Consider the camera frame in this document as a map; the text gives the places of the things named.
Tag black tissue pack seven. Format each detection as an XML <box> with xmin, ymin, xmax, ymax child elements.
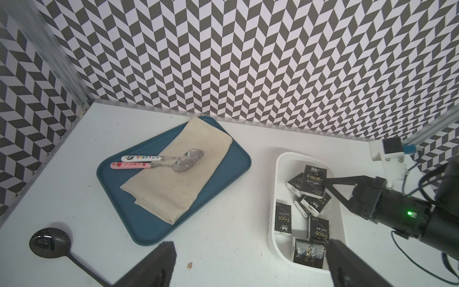
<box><xmin>300</xmin><ymin>193</ymin><xmax>331</xmax><ymax>217</ymax></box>

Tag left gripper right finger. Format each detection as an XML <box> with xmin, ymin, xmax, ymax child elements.
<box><xmin>326</xmin><ymin>239</ymin><xmax>392</xmax><ymax>287</ymax></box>

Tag pink handled spoon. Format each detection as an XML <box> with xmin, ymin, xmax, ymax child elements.
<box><xmin>110</xmin><ymin>159</ymin><xmax>196</xmax><ymax>172</ymax></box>

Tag beige folded cloth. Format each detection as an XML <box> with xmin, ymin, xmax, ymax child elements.
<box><xmin>120</xmin><ymin>117</ymin><xmax>233</xmax><ymax>225</ymax></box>

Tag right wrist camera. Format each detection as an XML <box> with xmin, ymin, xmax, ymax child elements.
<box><xmin>369</xmin><ymin>137</ymin><xmax>417</xmax><ymax>190</ymax></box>

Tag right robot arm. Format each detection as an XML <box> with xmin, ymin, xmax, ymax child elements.
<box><xmin>324</xmin><ymin>156</ymin><xmax>459</xmax><ymax>259</ymax></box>

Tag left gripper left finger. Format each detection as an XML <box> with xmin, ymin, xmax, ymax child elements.
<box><xmin>114</xmin><ymin>242</ymin><xmax>177</xmax><ymax>287</ymax></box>

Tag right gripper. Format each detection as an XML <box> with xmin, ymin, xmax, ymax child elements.
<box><xmin>323</xmin><ymin>176</ymin><xmax>387</xmax><ymax>223</ymax></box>

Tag black tissue pack three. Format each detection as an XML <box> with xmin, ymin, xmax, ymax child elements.
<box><xmin>300</xmin><ymin>165</ymin><xmax>327</xmax><ymax>199</ymax></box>

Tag black tissue pack six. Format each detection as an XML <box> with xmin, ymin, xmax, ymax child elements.
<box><xmin>308</xmin><ymin>216</ymin><xmax>329</xmax><ymax>244</ymax></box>

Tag white storage box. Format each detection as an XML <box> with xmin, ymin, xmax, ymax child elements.
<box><xmin>267</xmin><ymin>152</ymin><xmax>335</xmax><ymax>275</ymax></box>

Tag black tissue pack five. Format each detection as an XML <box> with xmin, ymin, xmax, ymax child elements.
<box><xmin>291</xmin><ymin>237</ymin><xmax>326</xmax><ymax>269</ymax></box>

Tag white handled spoon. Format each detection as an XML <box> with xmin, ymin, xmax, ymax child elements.
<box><xmin>121</xmin><ymin>149</ymin><xmax>204</xmax><ymax>163</ymax></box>

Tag black tissue pack eight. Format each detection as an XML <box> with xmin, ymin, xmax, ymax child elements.
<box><xmin>286</xmin><ymin>173</ymin><xmax>304</xmax><ymax>197</ymax></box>

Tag black tissue pack four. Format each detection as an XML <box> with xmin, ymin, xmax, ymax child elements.
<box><xmin>274</xmin><ymin>202</ymin><xmax>292</xmax><ymax>235</ymax></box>

